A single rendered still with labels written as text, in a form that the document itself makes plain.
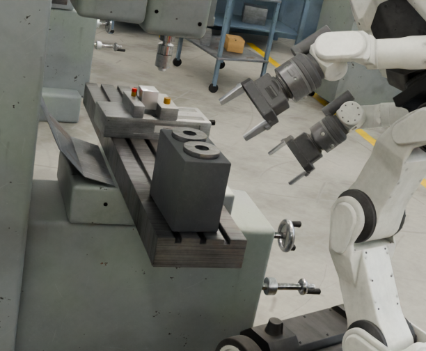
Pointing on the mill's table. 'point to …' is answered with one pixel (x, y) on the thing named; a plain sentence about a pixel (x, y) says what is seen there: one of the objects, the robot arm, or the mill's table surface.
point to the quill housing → (177, 18)
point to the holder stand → (189, 180)
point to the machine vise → (143, 119)
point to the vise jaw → (170, 111)
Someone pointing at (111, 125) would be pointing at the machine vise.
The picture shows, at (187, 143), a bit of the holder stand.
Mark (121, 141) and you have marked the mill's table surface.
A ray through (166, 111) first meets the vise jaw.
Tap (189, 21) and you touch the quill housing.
